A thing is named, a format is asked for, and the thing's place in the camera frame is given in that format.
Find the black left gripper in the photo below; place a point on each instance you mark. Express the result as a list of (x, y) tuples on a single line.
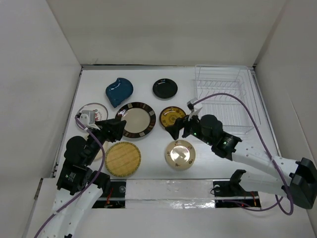
[(112, 128)]

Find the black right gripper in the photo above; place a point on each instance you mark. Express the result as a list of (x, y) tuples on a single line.
[(180, 123)]

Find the yellow patterned small plate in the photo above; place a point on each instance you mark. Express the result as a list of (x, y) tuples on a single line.
[(169, 115)]

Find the cream bowl with characters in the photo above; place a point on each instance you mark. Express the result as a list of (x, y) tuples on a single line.
[(180, 155)]

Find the large brown-rimmed beige plate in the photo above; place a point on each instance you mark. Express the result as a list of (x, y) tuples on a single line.
[(140, 119)]

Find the round bamboo woven plate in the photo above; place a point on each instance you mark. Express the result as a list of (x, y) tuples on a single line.
[(123, 159)]

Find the dark blue leaf-shaped dish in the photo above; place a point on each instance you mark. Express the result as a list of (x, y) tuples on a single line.
[(119, 91)]

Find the small black round plate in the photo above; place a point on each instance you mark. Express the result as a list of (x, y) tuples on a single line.
[(165, 88)]

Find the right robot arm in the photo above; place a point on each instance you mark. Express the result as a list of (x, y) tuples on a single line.
[(292, 179)]

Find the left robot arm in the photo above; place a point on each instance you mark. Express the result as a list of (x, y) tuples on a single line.
[(78, 187)]

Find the white plate with red characters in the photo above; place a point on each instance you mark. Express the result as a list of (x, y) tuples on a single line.
[(100, 110)]

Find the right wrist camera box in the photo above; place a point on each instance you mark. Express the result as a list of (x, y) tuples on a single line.
[(194, 107)]

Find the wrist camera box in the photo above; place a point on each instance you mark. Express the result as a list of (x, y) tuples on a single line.
[(86, 117), (194, 107)]

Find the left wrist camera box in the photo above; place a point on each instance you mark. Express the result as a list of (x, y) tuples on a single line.
[(86, 117)]

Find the white wire dish rack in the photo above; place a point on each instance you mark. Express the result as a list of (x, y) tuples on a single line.
[(224, 80)]

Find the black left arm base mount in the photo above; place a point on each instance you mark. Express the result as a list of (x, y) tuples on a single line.
[(114, 198)]

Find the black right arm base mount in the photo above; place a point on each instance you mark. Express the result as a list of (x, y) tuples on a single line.
[(226, 197)]

